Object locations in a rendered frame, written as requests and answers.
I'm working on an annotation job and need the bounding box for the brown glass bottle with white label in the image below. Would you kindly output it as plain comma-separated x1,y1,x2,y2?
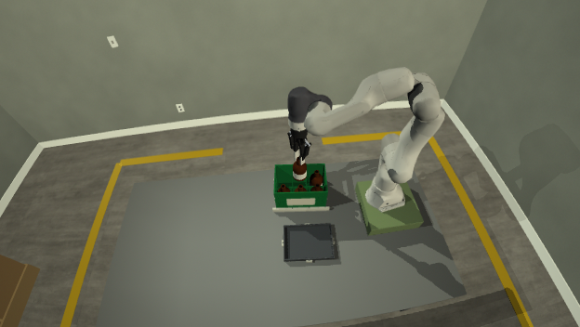
293,157,307,181

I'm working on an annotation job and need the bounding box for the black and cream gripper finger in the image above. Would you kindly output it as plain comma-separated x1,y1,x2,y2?
297,139,311,165
287,131,299,161

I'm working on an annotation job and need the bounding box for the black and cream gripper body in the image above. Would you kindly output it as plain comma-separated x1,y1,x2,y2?
290,128,308,144

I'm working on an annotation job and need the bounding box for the green bottle crate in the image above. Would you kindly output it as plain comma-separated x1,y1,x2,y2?
274,163,328,208

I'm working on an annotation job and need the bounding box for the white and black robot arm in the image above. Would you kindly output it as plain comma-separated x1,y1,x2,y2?
287,67,445,213

